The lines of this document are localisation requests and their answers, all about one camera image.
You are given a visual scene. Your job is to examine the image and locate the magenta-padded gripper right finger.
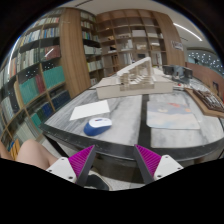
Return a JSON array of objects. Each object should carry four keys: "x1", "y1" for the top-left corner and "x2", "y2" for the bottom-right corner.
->
[{"x1": 133, "y1": 144, "x2": 184, "y2": 185}]

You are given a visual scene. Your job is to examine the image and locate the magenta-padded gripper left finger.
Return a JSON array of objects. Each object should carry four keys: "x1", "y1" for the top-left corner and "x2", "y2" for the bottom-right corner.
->
[{"x1": 45, "y1": 144, "x2": 97, "y2": 188}]

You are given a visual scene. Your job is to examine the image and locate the blue and white computer mouse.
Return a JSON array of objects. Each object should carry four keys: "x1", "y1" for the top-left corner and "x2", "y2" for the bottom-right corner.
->
[{"x1": 83, "y1": 117, "x2": 113, "y2": 137}]

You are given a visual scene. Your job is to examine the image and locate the pale printed mouse pad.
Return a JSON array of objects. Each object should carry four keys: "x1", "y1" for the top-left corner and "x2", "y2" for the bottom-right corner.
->
[{"x1": 145, "y1": 100, "x2": 201, "y2": 131}]

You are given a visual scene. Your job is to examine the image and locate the person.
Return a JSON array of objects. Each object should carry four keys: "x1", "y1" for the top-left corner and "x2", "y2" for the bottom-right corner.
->
[{"x1": 0, "y1": 139, "x2": 110, "y2": 192}]

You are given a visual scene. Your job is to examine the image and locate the white paper sheet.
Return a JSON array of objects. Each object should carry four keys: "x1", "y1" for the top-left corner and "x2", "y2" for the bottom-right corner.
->
[{"x1": 69, "y1": 99, "x2": 111, "y2": 122}]

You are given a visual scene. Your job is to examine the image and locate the brown wooden architectural model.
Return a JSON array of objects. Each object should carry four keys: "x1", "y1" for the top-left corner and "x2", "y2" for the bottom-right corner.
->
[{"x1": 184, "y1": 87, "x2": 224, "y2": 118}]

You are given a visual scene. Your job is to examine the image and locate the white architectural building model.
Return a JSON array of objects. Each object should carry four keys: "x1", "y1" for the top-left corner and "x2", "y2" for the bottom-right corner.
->
[{"x1": 95, "y1": 56, "x2": 175, "y2": 100}]

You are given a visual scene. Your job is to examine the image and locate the dark grey box models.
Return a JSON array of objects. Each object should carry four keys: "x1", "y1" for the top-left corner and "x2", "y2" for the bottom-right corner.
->
[{"x1": 162, "y1": 64, "x2": 194, "y2": 84}]

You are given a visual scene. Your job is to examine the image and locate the large book-filled shelf unit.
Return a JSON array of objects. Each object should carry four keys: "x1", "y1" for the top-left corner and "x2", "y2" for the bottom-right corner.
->
[{"x1": 0, "y1": 7, "x2": 73, "y2": 160}]

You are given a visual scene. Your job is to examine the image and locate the group of small ceiling lights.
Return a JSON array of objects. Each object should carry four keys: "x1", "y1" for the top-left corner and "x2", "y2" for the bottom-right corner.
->
[{"x1": 187, "y1": 49, "x2": 224, "y2": 76}]

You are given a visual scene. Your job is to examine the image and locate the narrow dark bookshelf unit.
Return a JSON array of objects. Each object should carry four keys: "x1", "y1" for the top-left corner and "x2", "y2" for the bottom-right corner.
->
[{"x1": 79, "y1": 9, "x2": 103, "y2": 86}]

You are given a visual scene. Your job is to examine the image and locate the long ceiling light strip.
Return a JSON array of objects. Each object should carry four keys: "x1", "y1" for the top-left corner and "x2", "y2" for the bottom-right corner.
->
[{"x1": 173, "y1": 22, "x2": 203, "y2": 42}]

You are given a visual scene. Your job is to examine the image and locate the wall sign plate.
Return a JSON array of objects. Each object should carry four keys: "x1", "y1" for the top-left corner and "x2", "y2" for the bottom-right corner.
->
[{"x1": 171, "y1": 40, "x2": 184, "y2": 52}]

